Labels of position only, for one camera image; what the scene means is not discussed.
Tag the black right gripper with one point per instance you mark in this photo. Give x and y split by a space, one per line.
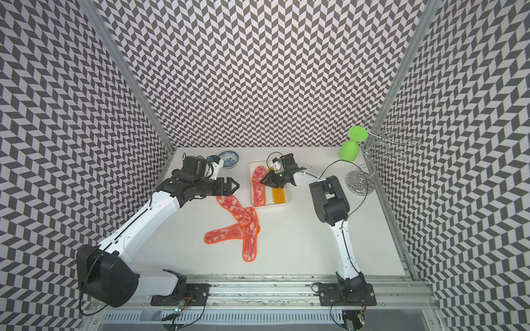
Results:
270 181

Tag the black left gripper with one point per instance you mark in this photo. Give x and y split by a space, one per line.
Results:
228 191

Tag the red orange-edged insole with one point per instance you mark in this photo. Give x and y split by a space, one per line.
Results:
232 204
233 232
259 195
250 236

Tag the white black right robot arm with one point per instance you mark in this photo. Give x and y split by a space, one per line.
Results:
332 209

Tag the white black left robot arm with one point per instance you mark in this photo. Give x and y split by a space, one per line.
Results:
104 270

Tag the blue white porcelain bowl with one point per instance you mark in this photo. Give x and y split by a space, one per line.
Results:
230 159

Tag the green plastic wine glass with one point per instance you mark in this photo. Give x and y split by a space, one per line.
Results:
351 149

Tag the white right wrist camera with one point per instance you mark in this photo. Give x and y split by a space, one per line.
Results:
276 164

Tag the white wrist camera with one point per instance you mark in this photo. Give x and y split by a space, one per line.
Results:
276 164
216 165

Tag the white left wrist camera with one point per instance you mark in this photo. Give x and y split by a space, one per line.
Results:
216 165

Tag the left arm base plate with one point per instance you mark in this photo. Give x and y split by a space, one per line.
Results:
192 294

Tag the chrome wire glass rack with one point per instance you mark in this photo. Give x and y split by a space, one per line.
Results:
391 142

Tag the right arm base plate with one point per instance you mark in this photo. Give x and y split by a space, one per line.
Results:
331 295

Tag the aluminium front rail frame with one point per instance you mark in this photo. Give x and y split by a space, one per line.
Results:
392 302

